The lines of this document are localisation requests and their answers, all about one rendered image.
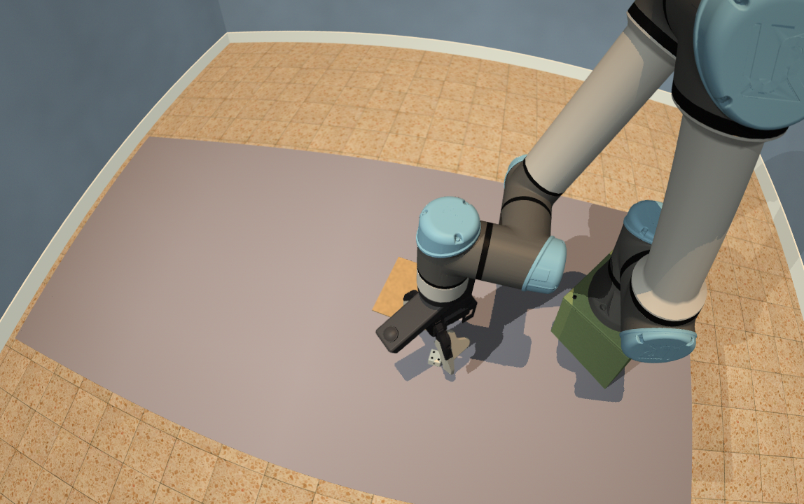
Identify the tan mat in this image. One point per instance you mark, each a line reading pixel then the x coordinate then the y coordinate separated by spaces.
pixel 402 279

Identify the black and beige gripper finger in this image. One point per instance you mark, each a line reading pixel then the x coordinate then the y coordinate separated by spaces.
pixel 449 347
pixel 408 296

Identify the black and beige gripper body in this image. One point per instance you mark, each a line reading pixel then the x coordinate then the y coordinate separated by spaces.
pixel 460 309

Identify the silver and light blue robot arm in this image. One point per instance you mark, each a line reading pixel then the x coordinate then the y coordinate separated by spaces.
pixel 738 71

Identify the grey die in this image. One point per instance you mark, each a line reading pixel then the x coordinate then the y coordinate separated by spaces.
pixel 434 358

